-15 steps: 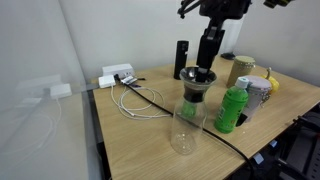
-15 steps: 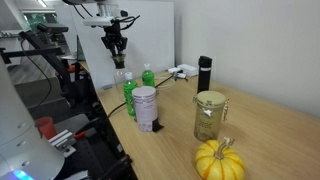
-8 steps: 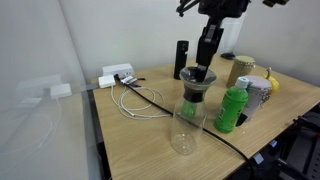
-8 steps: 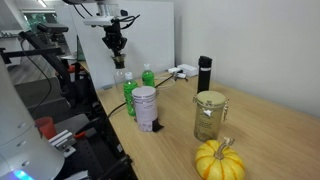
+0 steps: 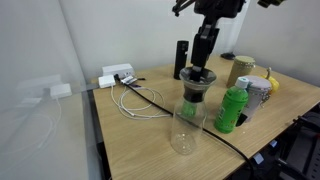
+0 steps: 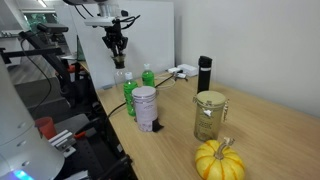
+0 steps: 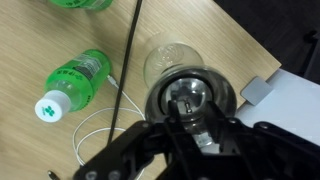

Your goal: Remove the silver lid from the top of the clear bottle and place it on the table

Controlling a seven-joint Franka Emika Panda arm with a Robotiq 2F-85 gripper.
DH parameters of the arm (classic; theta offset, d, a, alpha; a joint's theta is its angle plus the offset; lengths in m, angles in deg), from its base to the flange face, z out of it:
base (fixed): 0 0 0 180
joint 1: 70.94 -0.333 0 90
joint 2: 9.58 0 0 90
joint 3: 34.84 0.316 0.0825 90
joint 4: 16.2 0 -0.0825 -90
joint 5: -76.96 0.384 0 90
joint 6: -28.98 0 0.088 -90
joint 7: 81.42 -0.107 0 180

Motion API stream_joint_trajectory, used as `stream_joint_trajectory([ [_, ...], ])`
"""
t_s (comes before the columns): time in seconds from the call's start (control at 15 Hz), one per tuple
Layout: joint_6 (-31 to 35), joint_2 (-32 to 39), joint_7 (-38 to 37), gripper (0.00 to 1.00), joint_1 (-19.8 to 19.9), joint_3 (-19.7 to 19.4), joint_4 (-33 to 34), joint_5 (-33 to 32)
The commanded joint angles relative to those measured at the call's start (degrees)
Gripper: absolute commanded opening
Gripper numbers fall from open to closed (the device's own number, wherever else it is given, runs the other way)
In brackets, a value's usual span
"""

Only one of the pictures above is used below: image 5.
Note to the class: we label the green plastic bottle white cap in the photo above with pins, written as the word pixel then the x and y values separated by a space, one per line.
pixel 230 110

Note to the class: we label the white power strip box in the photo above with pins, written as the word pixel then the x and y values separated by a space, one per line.
pixel 116 70

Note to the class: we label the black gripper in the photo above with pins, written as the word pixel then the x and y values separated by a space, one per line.
pixel 220 7

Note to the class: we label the white tin canister metal clasp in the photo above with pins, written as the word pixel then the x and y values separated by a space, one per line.
pixel 258 95

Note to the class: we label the yellow pepper toy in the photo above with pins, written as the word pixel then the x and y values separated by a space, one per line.
pixel 274 83

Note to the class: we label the clear glass carafe silver funnel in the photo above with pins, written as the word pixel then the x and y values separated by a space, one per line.
pixel 183 138

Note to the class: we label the white power adapter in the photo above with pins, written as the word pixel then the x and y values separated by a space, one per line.
pixel 106 81

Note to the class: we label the small silver usb hub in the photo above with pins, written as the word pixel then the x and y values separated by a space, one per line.
pixel 128 80

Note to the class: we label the small black flat object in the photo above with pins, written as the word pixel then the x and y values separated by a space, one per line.
pixel 228 56

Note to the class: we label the tan canister with lid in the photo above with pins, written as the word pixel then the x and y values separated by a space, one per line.
pixel 240 71

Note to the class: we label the black metal rack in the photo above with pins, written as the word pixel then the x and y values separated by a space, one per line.
pixel 303 150

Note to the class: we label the white paper tag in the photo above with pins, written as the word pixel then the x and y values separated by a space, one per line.
pixel 273 143
pixel 259 159

